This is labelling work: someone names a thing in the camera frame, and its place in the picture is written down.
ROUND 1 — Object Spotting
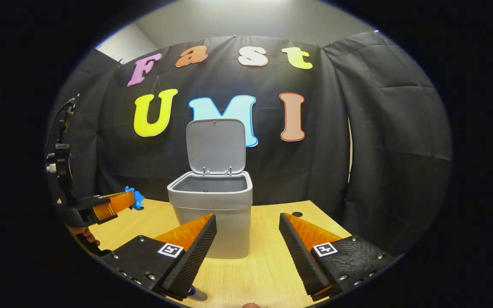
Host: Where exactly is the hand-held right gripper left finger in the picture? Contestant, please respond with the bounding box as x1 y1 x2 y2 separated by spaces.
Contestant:
101 214 217 301

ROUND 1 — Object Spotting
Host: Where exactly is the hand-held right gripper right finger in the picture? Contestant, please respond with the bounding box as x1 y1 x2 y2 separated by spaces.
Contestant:
279 213 397 301

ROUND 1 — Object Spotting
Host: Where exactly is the blue paper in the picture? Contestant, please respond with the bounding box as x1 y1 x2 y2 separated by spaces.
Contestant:
125 186 145 210

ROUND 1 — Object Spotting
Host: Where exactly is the blue pop can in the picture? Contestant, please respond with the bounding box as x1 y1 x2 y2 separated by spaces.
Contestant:
187 286 208 302

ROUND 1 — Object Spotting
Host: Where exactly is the white desktop garbage bin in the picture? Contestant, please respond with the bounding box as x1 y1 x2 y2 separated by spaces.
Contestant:
167 118 254 259

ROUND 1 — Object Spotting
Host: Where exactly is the wooden desktop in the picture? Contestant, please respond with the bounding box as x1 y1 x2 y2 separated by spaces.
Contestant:
69 198 352 308

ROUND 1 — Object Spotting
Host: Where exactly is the black backdrop cloth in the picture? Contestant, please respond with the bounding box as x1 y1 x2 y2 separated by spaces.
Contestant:
45 31 452 257

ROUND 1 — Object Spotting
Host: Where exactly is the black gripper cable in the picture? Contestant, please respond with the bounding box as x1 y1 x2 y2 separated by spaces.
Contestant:
48 94 80 148

